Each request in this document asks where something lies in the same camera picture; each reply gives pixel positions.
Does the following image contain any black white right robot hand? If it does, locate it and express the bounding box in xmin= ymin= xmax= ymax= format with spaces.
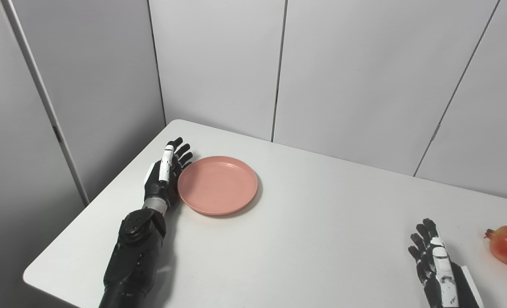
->
xmin=408 ymin=218 xmax=485 ymax=308

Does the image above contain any pink round plate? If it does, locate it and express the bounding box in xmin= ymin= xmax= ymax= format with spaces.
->
xmin=177 ymin=156 xmax=258 ymax=216

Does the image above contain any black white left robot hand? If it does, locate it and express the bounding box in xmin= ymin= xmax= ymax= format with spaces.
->
xmin=143 ymin=137 xmax=193 ymax=211

